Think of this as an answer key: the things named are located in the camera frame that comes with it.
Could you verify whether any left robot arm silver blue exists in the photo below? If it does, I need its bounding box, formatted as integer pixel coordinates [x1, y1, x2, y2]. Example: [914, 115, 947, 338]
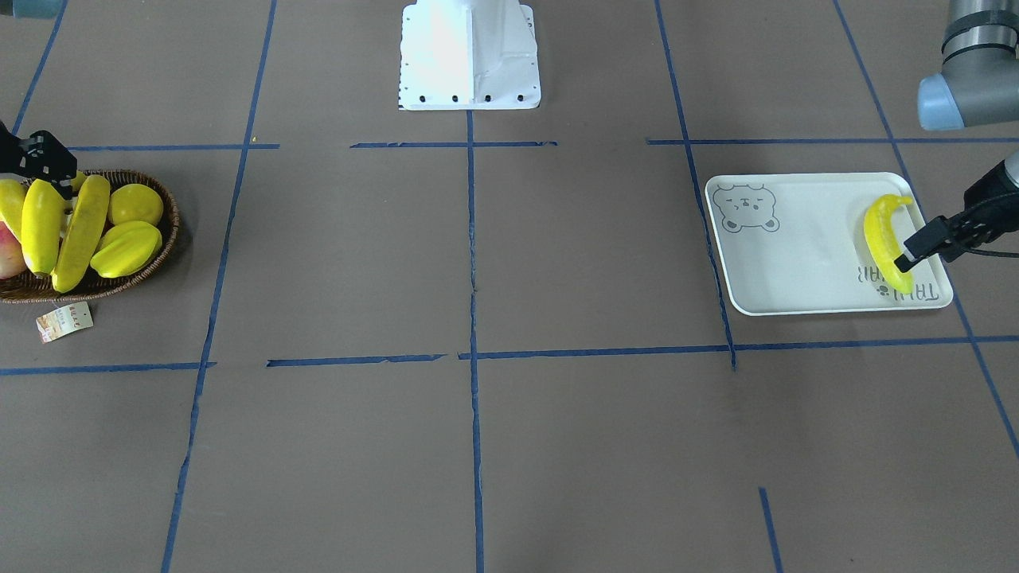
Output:
[894, 1, 1018, 271]

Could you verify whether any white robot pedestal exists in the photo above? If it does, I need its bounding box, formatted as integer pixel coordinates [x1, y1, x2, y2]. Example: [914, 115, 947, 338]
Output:
[398, 1, 542, 111]

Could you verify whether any paper price tag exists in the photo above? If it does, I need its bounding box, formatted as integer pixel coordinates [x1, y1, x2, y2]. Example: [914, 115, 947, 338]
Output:
[35, 302, 94, 344]

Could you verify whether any yellow star fruit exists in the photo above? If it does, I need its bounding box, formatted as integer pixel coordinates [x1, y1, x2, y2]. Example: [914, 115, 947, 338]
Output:
[88, 220, 163, 279]

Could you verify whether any yellow lemon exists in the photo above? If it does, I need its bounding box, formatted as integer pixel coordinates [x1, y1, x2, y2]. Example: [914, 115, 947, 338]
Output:
[107, 184, 164, 226]

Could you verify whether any yellow banana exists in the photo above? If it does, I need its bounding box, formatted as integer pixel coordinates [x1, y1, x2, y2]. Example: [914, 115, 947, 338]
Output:
[863, 193, 914, 296]
[21, 179, 66, 276]
[51, 173, 111, 294]

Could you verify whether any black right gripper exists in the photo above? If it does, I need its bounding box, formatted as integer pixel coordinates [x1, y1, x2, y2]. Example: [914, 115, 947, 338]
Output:
[1, 121, 77, 201]

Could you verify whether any white rectangular bear plate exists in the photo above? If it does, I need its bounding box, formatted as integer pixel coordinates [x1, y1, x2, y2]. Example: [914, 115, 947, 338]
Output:
[704, 173, 955, 316]

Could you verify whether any pink peach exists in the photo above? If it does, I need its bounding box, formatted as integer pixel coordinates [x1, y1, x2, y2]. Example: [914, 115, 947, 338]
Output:
[0, 220, 28, 280]

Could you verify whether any brown wicker basket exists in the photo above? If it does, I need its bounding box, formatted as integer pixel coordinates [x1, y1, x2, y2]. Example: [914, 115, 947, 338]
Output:
[1, 168, 182, 304]

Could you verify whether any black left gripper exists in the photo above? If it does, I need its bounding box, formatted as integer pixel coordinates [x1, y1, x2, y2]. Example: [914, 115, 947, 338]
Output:
[894, 156, 1018, 273]

